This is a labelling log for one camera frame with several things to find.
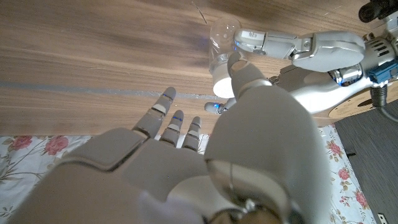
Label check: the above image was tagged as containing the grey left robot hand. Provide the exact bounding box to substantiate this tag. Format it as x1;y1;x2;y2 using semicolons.
232;28;398;114

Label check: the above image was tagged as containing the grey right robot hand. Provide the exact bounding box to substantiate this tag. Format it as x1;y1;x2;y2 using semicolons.
6;51;332;224

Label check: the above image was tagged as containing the clear medicine bottle white cap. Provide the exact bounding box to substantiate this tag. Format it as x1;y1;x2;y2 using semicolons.
208;17;246;99

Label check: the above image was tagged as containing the cardboard filament reel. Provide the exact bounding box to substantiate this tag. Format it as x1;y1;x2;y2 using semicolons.
310;79;398;121

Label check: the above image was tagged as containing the floral backdrop cloth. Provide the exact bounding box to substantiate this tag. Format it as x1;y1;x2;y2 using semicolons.
0;124;379;224

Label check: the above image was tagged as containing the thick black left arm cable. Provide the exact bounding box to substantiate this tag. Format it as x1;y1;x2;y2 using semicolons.
369;85;398;122

